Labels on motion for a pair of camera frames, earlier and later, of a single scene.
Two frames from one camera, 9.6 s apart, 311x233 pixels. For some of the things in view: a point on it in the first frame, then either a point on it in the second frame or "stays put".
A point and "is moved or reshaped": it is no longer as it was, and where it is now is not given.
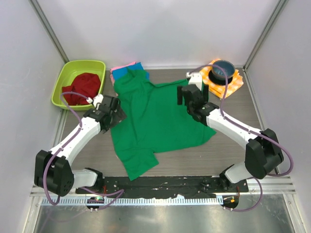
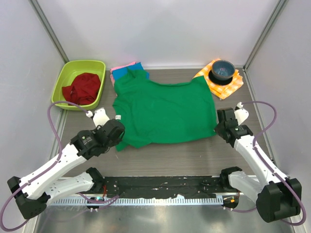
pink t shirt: (112, 68) stays put
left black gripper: (119, 115) to (115, 142)
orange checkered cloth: (217, 90) stays put
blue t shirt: (123, 71) stays put
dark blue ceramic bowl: (218, 73) stays put
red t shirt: (87, 84) stays put
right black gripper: (205, 94) to (219, 125)
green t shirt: (154, 122) is moved or reshaped
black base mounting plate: (201, 187) stays put
